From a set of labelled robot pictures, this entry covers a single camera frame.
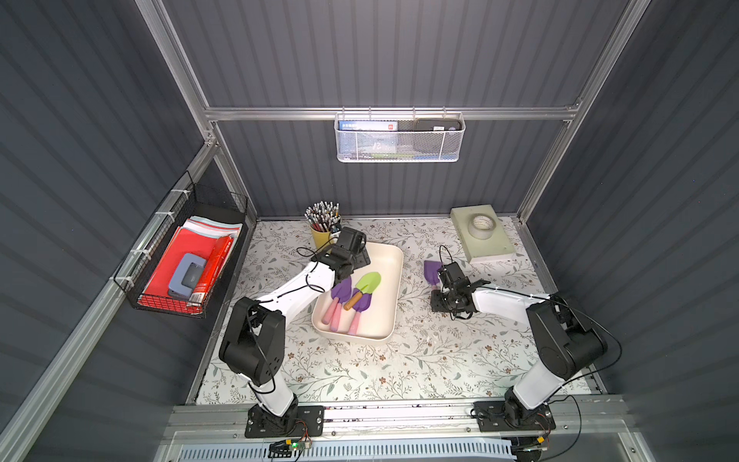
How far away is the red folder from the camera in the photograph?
664 millimetres

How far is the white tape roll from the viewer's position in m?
1.11

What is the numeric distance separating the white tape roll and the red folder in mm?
884
